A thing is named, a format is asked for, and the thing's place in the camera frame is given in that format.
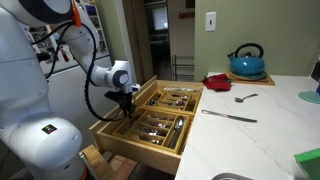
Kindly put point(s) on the green sponge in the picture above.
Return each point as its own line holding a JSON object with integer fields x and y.
{"x": 310, "y": 163}

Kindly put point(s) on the wooden coat hook rail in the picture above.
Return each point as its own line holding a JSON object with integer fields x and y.
{"x": 186, "y": 14}

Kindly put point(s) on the red cloth pot holder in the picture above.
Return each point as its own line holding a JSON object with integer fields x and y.
{"x": 217, "y": 84}

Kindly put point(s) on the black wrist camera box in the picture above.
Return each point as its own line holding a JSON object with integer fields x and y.
{"x": 112, "y": 95}

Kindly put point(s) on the dark picture frame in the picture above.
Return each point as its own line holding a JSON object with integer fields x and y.
{"x": 190, "y": 4}

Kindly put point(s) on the wooden butcher block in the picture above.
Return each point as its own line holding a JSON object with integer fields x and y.
{"x": 100, "y": 163}

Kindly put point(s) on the stainless steel bread knife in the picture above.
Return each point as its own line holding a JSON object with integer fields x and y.
{"x": 229, "y": 115}

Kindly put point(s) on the bright distant window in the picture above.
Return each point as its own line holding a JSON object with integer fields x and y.
{"x": 160, "y": 18}

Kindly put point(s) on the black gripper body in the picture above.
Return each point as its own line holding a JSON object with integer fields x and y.
{"x": 126, "y": 99}

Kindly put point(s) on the black metal shoe rack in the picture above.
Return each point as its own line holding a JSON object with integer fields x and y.
{"x": 182, "y": 66}

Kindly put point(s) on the black camera on stand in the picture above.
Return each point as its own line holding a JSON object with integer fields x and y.
{"x": 42, "y": 56}

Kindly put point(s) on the wooden trivet board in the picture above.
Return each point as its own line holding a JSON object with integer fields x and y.
{"x": 268, "y": 81}

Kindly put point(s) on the fridge photo magnet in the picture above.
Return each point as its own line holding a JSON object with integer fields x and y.
{"x": 94, "y": 22}
{"x": 99, "y": 34}
{"x": 102, "y": 46}
{"x": 91, "y": 10}

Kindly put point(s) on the stainless steel cutlery piece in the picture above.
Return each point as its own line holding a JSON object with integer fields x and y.
{"x": 153, "y": 100}
{"x": 178, "y": 99}
{"x": 181, "y": 95}
{"x": 156, "y": 124}
{"x": 175, "y": 103}
{"x": 151, "y": 131}
{"x": 147, "y": 140}

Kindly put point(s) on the clear plastic wrapped utensils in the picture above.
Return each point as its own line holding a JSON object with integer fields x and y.
{"x": 180, "y": 89}

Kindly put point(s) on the white light switch plate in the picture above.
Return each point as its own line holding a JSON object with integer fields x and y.
{"x": 210, "y": 21}

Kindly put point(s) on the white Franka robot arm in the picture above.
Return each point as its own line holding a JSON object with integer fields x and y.
{"x": 20, "y": 83}

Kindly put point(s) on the small stainless steel spoon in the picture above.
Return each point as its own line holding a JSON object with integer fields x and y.
{"x": 246, "y": 97}

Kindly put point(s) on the bamboo cutlery tray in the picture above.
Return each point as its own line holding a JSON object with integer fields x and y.
{"x": 186, "y": 131}
{"x": 196, "y": 100}

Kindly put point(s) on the metal bar clamp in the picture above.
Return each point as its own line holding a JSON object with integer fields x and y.
{"x": 86, "y": 165}

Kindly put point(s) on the red figure fridge magnet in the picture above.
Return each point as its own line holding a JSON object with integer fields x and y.
{"x": 65, "y": 54}

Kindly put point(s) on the pale teal round mat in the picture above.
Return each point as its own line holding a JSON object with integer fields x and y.
{"x": 310, "y": 96}

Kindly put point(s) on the large stainless serving spoon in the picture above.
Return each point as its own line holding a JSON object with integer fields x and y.
{"x": 180, "y": 124}

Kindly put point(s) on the light wooden kitchen drawer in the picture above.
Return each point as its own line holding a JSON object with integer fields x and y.
{"x": 140, "y": 151}

